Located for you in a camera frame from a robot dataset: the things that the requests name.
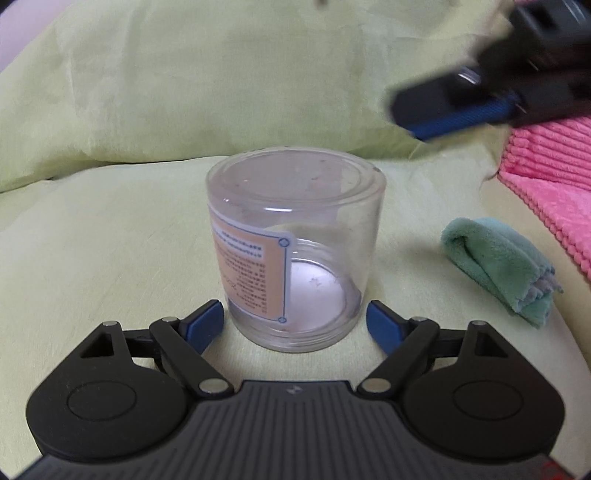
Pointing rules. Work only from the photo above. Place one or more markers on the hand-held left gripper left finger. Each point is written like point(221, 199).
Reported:
point(203, 325)

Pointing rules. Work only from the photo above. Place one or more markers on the light green bed sheet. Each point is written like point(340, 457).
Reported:
point(115, 258)

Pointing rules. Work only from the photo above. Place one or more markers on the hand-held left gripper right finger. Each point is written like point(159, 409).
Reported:
point(385, 325)

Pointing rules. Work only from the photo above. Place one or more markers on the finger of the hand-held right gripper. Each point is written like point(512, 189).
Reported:
point(434, 104)

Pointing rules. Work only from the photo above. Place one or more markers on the light green pillow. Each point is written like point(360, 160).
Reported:
point(207, 78)

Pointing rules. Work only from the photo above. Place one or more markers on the pink ribbed blanket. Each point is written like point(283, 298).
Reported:
point(554, 184)

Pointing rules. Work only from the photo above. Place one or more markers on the teal cleaning cloth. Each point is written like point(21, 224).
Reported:
point(494, 263)

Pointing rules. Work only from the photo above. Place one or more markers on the clear plastic container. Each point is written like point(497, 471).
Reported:
point(295, 258)

